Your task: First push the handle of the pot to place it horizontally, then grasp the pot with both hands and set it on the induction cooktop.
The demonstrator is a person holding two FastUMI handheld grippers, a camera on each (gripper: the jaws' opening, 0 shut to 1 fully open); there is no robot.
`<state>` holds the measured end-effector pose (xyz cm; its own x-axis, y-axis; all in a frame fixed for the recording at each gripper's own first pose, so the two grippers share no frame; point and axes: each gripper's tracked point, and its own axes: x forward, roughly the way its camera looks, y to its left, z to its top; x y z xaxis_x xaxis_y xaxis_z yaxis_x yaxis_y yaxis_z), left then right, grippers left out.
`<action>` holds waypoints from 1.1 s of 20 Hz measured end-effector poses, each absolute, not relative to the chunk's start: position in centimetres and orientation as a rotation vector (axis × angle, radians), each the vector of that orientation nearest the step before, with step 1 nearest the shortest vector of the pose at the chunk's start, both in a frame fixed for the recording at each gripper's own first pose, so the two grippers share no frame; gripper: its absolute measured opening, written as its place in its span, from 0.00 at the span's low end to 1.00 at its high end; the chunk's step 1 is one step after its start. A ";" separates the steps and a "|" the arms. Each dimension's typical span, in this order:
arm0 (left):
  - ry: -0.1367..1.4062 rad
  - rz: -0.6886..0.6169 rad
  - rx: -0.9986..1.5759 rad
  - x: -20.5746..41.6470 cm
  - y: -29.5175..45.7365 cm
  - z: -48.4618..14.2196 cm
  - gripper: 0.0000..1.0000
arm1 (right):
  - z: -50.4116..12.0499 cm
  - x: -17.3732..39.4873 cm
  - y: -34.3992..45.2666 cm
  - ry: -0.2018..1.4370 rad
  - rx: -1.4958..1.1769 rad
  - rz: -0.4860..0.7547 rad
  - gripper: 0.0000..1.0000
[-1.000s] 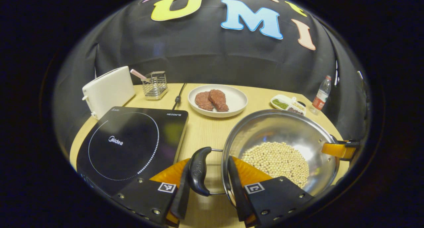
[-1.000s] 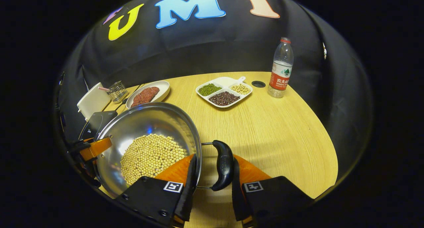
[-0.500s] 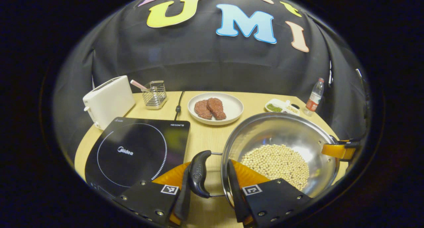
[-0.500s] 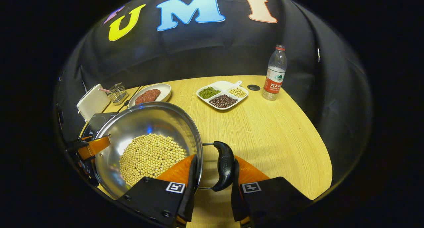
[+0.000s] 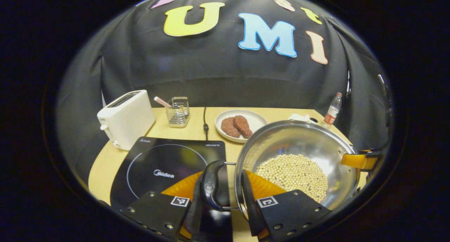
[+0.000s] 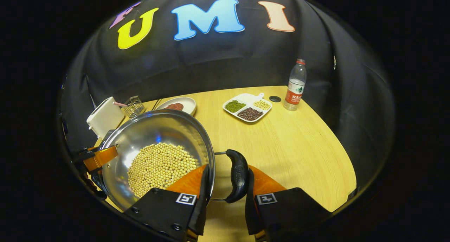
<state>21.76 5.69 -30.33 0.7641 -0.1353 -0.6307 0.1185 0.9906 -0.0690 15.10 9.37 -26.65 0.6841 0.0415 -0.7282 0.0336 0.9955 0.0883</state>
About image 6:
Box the white divided plate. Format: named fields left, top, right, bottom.
left=223, top=93, right=273, bottom=123

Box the small wire basket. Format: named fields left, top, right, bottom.
left=124, top=96, right=145, bottom=118

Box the white toaster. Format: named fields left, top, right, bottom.
left=86, top=96, right=125, bottom=140

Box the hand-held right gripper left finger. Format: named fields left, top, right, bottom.
left=123, top=164, right=211, bottom=242

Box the round white plate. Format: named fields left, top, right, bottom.
left=156, top=97, right=197, bottom=116

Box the clear water bottle red label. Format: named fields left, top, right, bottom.
left=284, top=59, right=307, bottom=111

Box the steel pot with black handles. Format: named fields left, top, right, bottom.
left=99, top=109, right=250, bottom=211

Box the large pile of soybeans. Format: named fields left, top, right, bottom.
left=127, top=142, right=199, bottom=198

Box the pile of green mung beans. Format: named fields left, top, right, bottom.
left=225, top=100, right=246, bottom=113

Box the pile of dark beans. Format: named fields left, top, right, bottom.
left=237, top=107, right=263, bottom=121

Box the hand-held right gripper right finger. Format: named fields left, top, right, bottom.
left=245, top=165, right=333, bottom=242

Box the black backdrop cloth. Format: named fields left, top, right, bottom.
left=60, top=0, right=396, bottom=186

